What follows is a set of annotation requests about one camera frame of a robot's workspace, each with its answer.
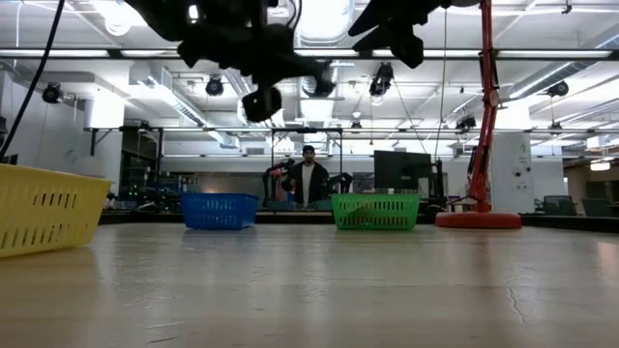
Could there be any black background rig frame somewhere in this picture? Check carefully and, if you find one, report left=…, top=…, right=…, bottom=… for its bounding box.
left=269, top=127, right=345, bottom=195

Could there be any person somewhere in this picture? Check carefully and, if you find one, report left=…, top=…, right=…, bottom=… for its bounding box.
left=281, top=144, right=331, bottom=205

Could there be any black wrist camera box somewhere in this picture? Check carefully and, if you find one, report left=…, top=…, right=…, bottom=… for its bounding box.
left=241, top=85, right=283, bottom=124

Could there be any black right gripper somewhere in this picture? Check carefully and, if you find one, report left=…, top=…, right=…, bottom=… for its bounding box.
left=347, top=0, right=455, bottom=70

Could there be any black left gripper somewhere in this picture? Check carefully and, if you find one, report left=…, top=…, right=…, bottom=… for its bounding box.
left=176, top=22, right=337, bottom=99

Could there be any black hanging cable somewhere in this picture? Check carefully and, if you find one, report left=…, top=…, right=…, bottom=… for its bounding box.
left=0, top=0, right=67, bottom=160

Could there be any black table frame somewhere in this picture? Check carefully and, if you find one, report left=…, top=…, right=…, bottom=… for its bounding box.
left=0, top=46, right=619, bottom=62

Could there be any silver ceiling air duct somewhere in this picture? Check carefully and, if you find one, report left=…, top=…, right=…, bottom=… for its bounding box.
left=289, top=0, right=357, bottom=122

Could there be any green plastic basket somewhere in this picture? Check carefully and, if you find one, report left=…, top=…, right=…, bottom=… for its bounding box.
left=331, top=192, right=421, bottom=231

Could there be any blue plastic basket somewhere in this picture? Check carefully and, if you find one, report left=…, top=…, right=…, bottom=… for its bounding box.
left=180, top=192, right=259, bottom=231

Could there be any dark office chair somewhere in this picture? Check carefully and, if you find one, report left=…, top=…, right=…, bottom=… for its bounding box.
left=543, top=194, right=577, bottom=217
left=581, top=197, right=614, bottom=218

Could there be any red stand with round base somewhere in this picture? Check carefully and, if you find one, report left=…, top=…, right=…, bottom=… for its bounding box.
left=433, top=0, right=523, bottom=230

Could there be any black computer monitor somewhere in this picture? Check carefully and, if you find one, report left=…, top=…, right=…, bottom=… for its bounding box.
left=373, top=150, right=433, bottom=191

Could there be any yellow plastic basket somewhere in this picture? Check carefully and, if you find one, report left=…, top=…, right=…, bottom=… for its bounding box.
left=0, top=162, right=116, bottom=259

